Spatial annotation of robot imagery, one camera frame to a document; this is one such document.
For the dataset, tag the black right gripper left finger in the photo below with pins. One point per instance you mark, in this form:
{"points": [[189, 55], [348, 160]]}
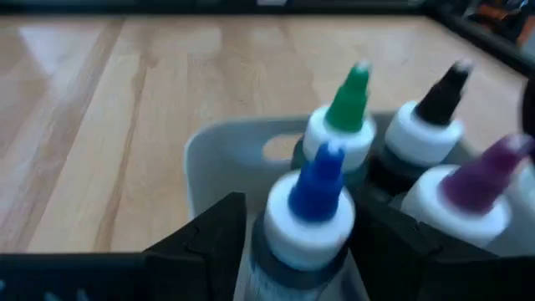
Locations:
{"points": [[209, 259]]}

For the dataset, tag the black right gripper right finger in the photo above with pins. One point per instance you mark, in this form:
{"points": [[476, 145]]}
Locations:
{"points": [[409, 263]]}

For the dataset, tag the purple-tipped food coloring bottle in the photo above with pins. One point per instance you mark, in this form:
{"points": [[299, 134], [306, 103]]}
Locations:
{"points": [[455, 200]]}

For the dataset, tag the blue-tipped food coloring bottle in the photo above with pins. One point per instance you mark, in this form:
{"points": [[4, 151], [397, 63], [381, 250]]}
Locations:
{"points": [[309, 234]]}

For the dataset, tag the black-tipped food coloring bottle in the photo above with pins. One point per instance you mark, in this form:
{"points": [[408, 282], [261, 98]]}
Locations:
{"points": [[422, 134]]}

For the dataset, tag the green-tipped food coloring bottle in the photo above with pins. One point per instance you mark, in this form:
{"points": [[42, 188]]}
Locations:
{"points": [[347, 104]]}

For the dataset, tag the grey plastic bin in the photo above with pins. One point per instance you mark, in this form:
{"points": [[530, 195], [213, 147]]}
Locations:
{"points": [[225, 167]]}

